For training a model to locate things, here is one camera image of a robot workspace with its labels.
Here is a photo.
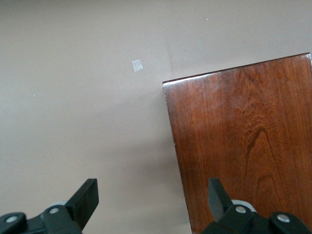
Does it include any dark wooden cabinet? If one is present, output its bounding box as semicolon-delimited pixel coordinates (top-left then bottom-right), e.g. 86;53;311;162
162;52;312;234

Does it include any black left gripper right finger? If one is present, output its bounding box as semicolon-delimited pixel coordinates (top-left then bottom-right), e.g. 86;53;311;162
201;177;312;234

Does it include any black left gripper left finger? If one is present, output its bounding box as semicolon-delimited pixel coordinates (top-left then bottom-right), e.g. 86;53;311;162
0;178;99;234

